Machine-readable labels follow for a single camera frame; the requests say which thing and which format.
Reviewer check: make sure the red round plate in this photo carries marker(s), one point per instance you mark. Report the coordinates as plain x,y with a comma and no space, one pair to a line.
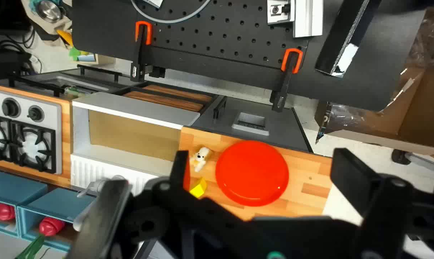
252,173

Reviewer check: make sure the black perforated pegboard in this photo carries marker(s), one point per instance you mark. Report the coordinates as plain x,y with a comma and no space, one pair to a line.
226,44

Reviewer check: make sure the small cream toy figure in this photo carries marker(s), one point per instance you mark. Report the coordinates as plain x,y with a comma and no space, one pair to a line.
203,159

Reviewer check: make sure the wooden toy kitchen unit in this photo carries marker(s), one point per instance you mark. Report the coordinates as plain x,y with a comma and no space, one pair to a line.
303,182

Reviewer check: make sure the black stove knob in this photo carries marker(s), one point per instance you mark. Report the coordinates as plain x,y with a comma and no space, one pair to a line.
35,113
10,107

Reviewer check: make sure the red toy radish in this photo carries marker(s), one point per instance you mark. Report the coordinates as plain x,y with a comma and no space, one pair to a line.
49,227
3,212

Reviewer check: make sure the white toy sink basin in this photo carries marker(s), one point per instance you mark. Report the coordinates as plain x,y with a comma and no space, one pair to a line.
131,130

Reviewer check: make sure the small yellow block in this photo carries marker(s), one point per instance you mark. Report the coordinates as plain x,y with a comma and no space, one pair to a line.
199,189

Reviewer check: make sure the toy gas stove top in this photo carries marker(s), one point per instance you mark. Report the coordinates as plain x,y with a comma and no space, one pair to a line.
20,139

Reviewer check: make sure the brown cardboard box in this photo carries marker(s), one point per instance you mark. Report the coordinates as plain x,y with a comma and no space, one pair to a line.
420,101

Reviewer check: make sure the silver aluminium extrusion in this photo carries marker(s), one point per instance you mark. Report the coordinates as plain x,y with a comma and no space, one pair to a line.
308,18

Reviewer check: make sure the silver metal corner bracket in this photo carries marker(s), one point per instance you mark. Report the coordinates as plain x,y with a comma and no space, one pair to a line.
279,9

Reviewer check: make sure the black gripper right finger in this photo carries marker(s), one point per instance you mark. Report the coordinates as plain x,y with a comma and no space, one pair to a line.
351,173

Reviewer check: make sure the teal planter bin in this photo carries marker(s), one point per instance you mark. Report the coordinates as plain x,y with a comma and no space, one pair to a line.
53,204
10,188

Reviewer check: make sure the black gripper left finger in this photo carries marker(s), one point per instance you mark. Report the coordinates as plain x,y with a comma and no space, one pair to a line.
180,168

